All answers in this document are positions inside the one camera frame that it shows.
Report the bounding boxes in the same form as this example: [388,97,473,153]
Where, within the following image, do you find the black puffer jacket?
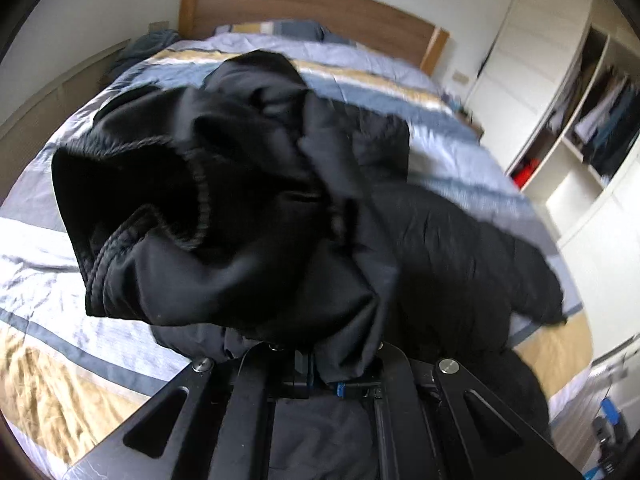
[51,49,569,480]

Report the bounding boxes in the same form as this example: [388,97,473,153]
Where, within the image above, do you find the hanging clothes in wardrobe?
[546,62,639,182]

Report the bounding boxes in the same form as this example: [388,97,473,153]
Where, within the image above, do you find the striped blue yellow duvet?
[1,34,593,479]

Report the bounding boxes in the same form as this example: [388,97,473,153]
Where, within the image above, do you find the red object in wardrobe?
[511,157,540,190]

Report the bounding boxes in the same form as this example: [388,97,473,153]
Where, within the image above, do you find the wooden nightstand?
[454,107,484,140]

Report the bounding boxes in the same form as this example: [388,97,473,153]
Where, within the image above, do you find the striped pillow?
[214,20,356,46]

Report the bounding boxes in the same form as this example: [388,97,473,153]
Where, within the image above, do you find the dark teal blanket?
[105,29,181,82]

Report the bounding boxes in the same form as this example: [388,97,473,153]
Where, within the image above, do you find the wooden bed headboard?
[178,0,449,76]

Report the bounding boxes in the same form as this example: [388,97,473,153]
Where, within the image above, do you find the white open wardrobe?
[466,0,639,358]

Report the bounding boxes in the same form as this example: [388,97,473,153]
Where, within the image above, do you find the wall socket plate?
[451,72,470,84]

